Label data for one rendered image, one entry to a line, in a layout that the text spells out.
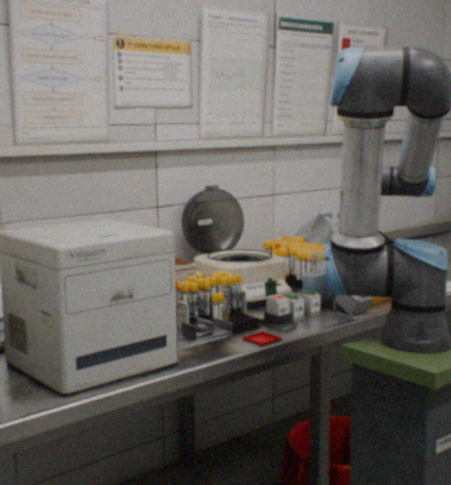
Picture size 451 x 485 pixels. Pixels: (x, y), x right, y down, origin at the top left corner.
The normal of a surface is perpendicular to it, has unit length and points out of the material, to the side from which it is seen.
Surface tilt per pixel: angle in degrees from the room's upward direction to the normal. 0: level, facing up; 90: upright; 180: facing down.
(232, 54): 93
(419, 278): 89
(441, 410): 90
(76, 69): 93
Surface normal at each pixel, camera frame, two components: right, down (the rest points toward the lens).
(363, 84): -0.16, 0.37
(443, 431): 0.65, 0.13
